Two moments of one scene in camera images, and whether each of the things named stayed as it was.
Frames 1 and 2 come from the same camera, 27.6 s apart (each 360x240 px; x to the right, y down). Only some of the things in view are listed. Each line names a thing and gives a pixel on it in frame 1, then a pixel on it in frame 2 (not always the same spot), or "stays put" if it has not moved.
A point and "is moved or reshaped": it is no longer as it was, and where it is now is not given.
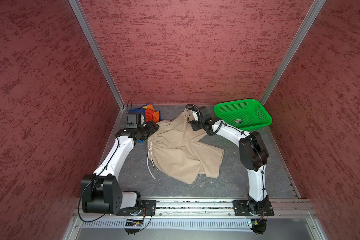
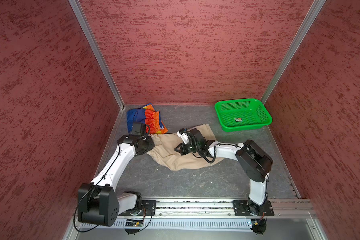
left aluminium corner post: x=80 y=16 stays put
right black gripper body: x=198 y=124 to x=193 y=147
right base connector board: x=259 y=226 stays put
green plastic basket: x=246 y=114 stays put
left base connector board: x=132 y=222 stays put
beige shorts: x=174 y=151 is moved or reshaped
